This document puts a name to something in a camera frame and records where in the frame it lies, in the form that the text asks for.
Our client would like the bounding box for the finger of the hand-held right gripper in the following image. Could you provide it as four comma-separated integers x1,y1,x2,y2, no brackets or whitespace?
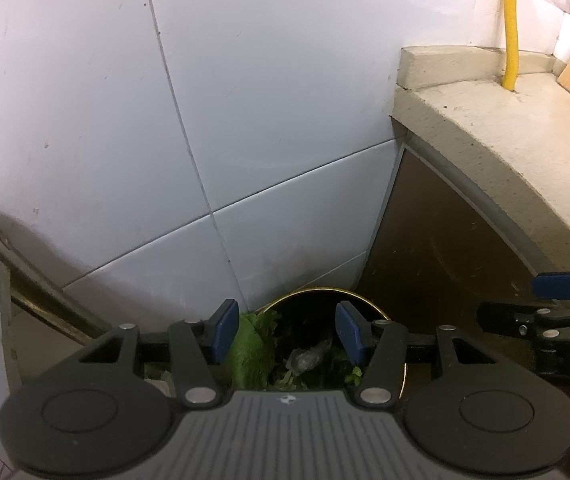
532,267,570,302
476,301,570,338

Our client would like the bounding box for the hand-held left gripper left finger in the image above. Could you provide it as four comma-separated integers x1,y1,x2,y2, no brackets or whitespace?
79,299,241,406

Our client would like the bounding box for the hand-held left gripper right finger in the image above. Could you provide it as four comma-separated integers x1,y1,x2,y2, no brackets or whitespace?
335,300,496,406

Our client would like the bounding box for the green lettuce leaf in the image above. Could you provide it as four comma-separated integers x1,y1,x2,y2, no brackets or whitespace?
226,309,282,390

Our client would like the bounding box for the black gold-rimmed trash bin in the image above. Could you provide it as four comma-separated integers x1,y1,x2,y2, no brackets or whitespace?
246,287,410,402

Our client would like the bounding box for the clear plastic wrap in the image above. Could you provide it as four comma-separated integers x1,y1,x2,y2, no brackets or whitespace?
285,338,334,375

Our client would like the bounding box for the brown cabinet panel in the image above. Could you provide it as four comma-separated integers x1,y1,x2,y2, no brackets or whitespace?
359,141,570,416

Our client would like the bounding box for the yellow pipe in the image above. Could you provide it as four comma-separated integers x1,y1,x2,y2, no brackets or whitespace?
501,0,522,92

